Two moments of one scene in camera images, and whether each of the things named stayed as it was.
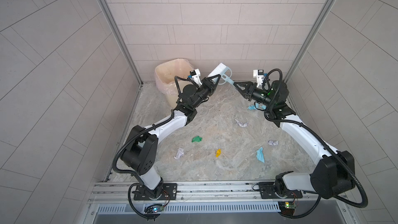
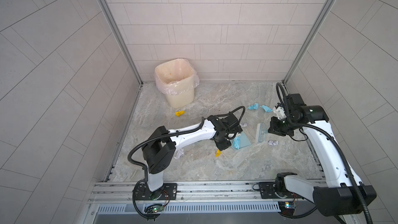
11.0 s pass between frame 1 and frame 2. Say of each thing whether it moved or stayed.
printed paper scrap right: stayed
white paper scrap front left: stayed
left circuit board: stayed
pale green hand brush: moved
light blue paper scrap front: moved
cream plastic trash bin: stayed
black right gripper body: moved
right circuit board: stayed
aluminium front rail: stayed
